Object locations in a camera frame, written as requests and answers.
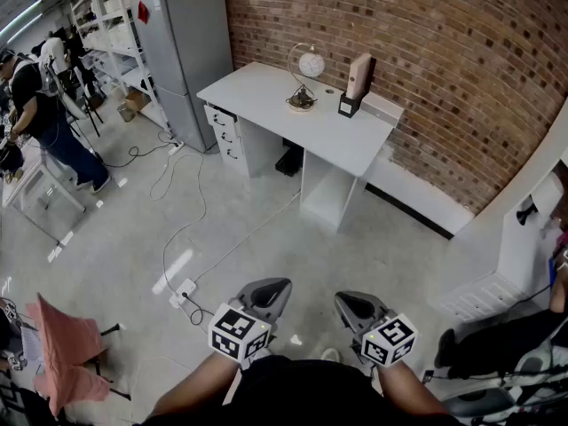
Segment ceiling tube light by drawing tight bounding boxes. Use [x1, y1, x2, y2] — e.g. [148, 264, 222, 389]
[0, 0, 43, 46]

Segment white shelving rack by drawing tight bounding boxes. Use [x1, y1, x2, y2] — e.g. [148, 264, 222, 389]
[68, 0, 174, 135]

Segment white floor cable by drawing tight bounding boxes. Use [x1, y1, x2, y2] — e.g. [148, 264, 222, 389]
[149, 151, 209, 292]
[193, 191, 303, 283]

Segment pink file folder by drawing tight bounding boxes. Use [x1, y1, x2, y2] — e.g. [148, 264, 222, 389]
[345, 52, 373, 100]

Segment white stool black legs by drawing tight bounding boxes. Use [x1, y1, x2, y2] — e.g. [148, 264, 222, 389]
[61, 82, 106, 139]

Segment white wall base panel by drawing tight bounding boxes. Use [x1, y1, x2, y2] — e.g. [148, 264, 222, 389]
[366, 155, 476, 239]

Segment gold globe table lamp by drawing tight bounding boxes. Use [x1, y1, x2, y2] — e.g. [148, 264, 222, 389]
[286, 42, 321, 114]

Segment black plug cable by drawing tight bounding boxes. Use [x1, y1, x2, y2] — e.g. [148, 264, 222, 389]
[182, 293, 215, 326]

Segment grey refrigerator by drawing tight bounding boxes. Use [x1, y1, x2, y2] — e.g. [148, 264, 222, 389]
[131, 0, 235, 154]

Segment white side table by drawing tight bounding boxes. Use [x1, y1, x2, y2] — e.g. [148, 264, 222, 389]
[0, 139, 88, 246]

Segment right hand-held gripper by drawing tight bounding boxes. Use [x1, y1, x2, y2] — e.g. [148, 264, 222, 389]
[334, 290, 419, 367]

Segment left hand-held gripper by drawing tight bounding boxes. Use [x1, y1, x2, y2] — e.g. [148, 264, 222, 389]
[207, 277, 294, 366]

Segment person's right forearm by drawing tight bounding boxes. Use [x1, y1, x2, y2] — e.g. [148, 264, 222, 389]
[376, 357, 449, 416]

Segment white desk cable box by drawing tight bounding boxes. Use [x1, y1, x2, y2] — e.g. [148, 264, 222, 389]
[361, 93, 405, 128]

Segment person's black clothing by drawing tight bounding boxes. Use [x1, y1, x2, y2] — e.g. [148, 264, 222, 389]
[141, 355, 462, 426]

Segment black floor cable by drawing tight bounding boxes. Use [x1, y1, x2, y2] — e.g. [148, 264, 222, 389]
[104, 130, 175, 169]

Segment person's left forearm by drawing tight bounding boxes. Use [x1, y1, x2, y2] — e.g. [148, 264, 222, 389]
[150, 351, 243, 419]

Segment white cabinet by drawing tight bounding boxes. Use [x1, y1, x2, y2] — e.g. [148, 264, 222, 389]
[438, 99, 568, 323]

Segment white desk with drawers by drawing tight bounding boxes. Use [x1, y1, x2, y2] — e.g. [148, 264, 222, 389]
[195, 61, 405, 234]

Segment black chair frame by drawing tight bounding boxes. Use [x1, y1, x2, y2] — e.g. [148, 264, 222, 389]
[83, 321, 132, 401]

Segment cardboard box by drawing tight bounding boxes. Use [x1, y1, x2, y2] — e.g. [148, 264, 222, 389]
[124, 89, 152, 113]

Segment pink cloth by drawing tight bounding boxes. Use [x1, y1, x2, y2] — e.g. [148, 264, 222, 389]
[25, 293, 112, 416]

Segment black file holder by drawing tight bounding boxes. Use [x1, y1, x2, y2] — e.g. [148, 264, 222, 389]
[337, 58, 377, 119]

